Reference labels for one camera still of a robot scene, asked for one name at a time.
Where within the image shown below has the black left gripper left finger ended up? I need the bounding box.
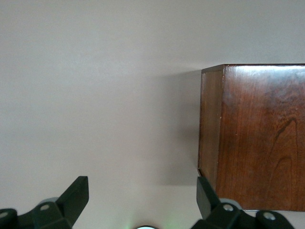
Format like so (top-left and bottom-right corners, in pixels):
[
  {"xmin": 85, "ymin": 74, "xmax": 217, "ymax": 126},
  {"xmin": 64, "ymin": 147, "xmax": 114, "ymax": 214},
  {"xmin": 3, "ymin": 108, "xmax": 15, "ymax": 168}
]
[{"xmin": 0, "ymin": 176, "xmax": 90, "ymax": 229}]

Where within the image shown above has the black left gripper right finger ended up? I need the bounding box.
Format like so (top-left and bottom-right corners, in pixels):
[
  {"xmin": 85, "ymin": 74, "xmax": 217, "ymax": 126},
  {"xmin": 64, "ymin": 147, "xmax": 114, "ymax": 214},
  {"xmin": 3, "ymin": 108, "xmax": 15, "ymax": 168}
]
[{"xmin": 192, "ymin": 177, "xmax": 295, "ymax": 229}]

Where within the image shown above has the dark brown wooden cabinet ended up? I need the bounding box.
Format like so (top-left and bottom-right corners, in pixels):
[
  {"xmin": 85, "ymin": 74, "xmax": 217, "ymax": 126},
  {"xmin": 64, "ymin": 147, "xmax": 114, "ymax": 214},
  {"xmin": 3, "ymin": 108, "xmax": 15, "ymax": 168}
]
[{"xmin": 197, "ymin": 63, "xmax": 305, "ymax": 212}]

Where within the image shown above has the brown table cover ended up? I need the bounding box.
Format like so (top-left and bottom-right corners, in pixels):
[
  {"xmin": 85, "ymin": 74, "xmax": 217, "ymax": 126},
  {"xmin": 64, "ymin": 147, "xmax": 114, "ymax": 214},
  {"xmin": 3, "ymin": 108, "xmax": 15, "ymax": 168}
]
[{"xmin": 0, "ymin": 0, "xmax": 305, "ymax": 229}]

